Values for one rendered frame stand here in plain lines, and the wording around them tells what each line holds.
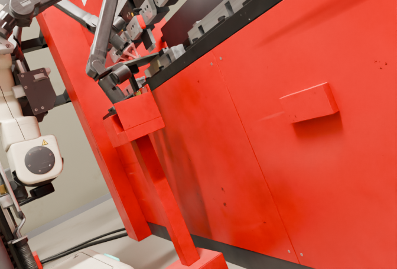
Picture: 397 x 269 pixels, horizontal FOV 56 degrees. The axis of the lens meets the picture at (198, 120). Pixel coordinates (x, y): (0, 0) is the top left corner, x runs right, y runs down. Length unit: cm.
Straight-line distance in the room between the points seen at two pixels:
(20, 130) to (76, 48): 132
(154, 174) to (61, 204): 386
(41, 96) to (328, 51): 105
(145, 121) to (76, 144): 398
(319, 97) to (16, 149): 105
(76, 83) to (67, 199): 287
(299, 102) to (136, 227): 193
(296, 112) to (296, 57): 13
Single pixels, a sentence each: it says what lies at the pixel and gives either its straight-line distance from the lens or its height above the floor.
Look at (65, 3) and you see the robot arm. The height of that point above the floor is 139.
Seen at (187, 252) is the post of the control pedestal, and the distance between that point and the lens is 155.
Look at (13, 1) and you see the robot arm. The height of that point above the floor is 125.
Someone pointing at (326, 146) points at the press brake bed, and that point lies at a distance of 95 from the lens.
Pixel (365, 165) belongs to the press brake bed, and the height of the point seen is 42.
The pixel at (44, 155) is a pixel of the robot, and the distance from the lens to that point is 148.
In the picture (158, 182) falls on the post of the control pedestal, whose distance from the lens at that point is 148.
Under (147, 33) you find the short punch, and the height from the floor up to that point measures 111.
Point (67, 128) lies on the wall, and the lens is 537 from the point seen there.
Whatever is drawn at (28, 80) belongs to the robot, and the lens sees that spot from 151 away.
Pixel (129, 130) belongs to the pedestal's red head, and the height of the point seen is 70.
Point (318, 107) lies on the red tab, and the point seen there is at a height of 57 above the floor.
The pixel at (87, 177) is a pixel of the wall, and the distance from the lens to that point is 536.
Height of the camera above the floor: 67
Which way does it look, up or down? 1 degrees down
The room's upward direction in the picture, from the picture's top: 23 degrees counter-clockwise
